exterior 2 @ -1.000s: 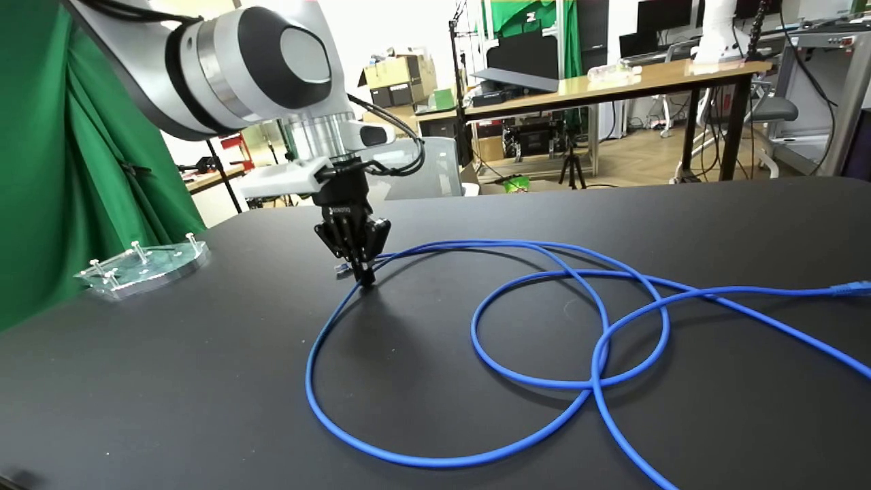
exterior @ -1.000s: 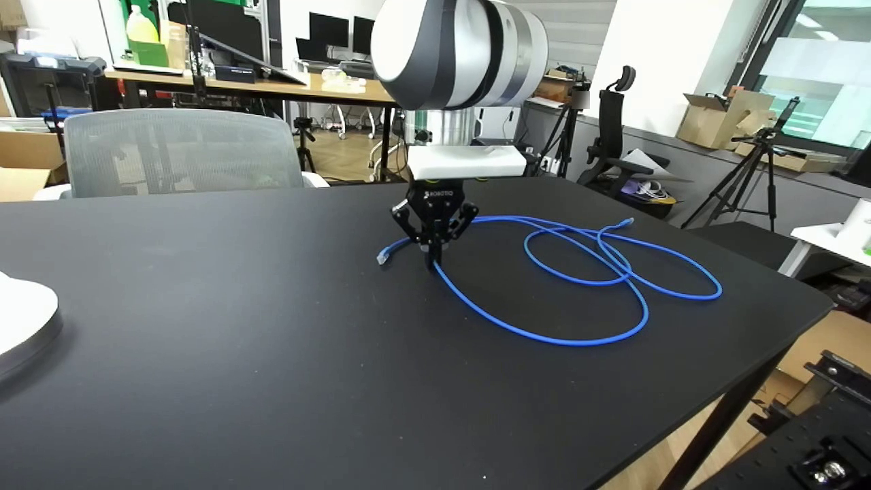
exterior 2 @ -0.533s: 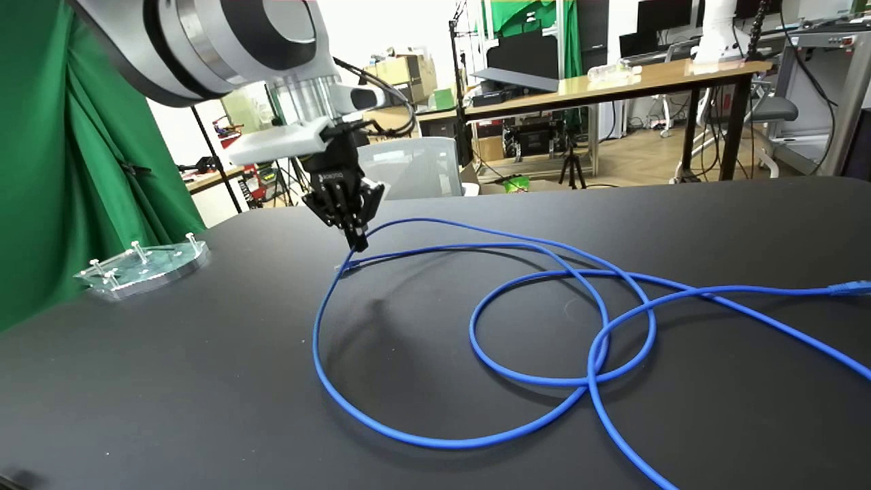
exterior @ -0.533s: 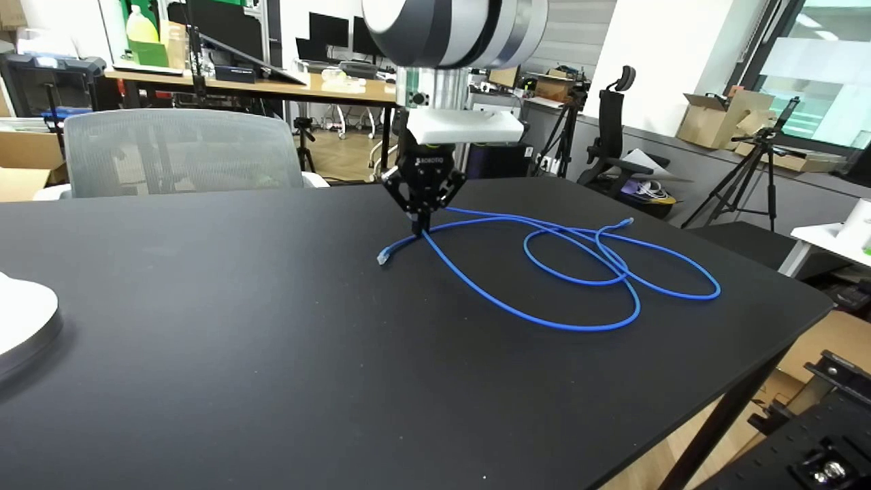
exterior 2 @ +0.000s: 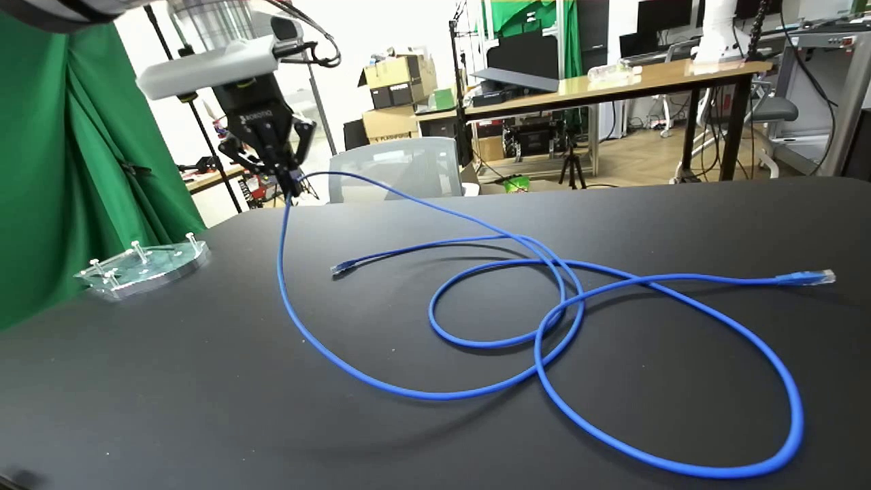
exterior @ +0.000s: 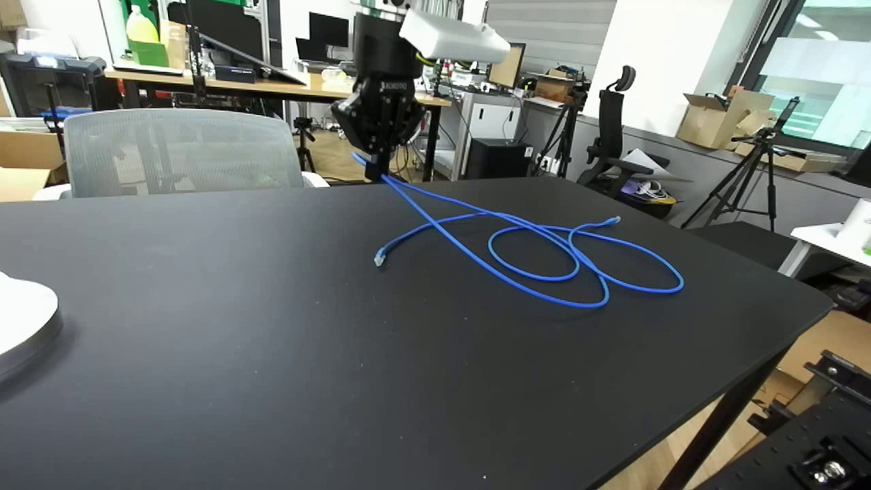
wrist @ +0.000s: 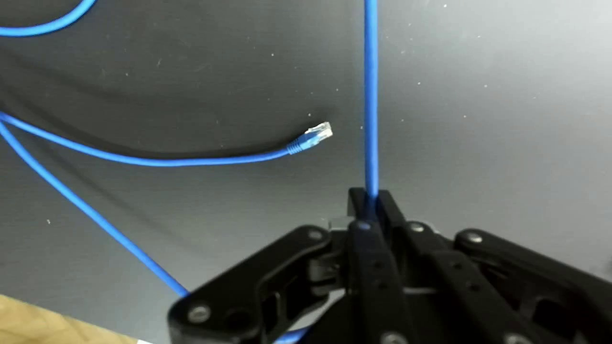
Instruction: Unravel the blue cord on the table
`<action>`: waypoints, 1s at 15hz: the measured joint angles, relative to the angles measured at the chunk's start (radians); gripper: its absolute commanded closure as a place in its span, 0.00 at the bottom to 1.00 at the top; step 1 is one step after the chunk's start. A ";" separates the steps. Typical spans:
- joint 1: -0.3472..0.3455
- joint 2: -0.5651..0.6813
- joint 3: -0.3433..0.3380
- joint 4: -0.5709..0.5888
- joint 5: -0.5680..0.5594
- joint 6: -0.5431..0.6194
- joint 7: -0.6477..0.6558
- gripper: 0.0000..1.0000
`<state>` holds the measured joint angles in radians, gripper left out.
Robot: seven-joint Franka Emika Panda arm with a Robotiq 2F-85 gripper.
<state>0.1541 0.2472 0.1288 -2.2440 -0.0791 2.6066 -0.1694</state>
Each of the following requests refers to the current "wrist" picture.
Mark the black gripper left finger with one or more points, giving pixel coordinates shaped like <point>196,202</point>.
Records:
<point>255,288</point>

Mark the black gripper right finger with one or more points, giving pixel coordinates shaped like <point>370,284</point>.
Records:
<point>485,280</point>

